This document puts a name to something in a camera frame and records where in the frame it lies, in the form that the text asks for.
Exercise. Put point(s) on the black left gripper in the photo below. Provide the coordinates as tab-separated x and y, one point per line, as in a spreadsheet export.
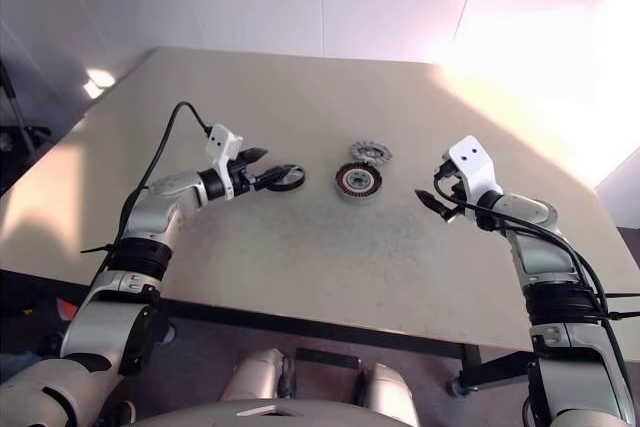
243	179

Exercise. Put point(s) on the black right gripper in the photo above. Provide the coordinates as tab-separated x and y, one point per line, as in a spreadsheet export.
454	192

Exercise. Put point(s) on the black disc part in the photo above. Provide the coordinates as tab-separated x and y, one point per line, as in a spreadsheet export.
292	179

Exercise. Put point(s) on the silver finned rotor disc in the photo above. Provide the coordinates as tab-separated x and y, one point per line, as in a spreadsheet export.
370	149

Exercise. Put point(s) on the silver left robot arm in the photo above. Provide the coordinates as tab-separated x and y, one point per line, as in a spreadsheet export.
150	207

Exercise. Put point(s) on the grey table caster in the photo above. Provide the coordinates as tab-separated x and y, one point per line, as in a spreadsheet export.
459	388
166	332

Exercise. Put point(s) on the silver right robot leg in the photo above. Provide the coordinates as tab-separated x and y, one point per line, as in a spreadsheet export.
390	392

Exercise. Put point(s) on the silver robot leg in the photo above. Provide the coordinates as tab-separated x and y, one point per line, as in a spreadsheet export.
255	377
390	392

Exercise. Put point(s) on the silver left robot leg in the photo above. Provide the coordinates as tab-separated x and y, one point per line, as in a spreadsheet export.
255	377

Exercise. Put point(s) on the small red object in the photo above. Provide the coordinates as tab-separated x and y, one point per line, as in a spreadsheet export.
65	308

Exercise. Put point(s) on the black tripod stand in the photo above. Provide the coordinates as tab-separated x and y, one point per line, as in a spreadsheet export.
20	137

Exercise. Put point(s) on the grey robot torso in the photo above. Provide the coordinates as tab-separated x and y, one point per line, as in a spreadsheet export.
225	417

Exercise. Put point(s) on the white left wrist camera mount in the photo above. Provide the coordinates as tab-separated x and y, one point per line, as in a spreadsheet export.
222	139

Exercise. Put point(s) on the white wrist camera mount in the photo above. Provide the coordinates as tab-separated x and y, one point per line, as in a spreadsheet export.
470	159
222	139

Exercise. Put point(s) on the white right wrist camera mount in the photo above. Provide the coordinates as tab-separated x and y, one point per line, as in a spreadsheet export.
470	159

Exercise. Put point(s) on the black table frame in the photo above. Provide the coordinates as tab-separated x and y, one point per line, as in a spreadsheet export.
300	319

